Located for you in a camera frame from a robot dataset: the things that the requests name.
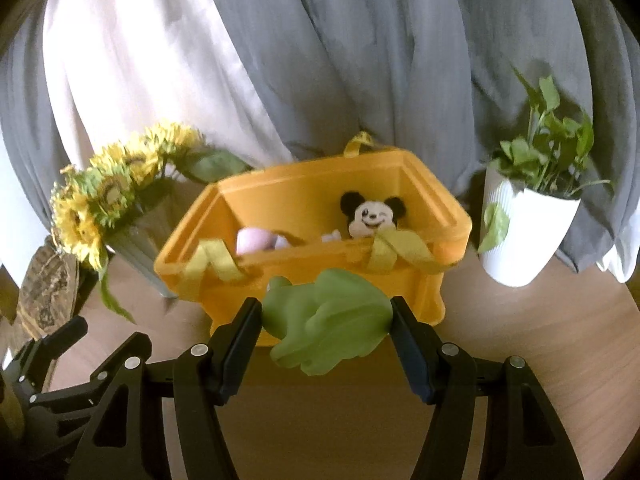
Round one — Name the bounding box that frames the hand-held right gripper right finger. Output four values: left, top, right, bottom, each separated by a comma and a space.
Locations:
390, 296, 572, 480

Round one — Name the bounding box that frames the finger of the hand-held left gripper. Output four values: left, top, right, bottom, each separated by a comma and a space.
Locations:
0, 316, 89, 386
30, 357, 126, 411

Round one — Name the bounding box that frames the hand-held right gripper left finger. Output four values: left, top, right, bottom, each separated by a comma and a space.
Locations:
75, 297, 264, 480

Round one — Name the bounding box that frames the green frog plush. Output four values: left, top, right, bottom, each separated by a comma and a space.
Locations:
261, 268, 393, 377

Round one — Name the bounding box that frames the pink round plush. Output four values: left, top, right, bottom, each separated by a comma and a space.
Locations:
236, 227, 293, 256

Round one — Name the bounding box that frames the black and red mouse plush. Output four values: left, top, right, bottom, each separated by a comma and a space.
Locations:
320, 190, 407, 246

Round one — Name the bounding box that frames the orange plastic storage box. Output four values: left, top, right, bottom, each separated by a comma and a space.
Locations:
153, 131, 473, 348

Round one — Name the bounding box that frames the patterned woven cloth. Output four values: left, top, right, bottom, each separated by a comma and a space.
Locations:
12, 235, 81, 341

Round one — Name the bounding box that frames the white ribbed plant pot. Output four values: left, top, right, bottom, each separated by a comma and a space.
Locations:
479, 165, 582, 288

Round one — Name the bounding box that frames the artificial sunflower bouquet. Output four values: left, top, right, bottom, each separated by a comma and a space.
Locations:
50, 121, 253, 325

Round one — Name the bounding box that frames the green leafy plant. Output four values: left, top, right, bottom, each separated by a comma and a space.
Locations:
476, 67, 615, 255

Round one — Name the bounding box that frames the grey curtain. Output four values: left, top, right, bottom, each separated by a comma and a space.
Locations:
0, 0, 640, 273

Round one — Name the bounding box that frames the pale beige curtain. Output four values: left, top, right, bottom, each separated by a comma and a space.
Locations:
0, 0, 296, 266

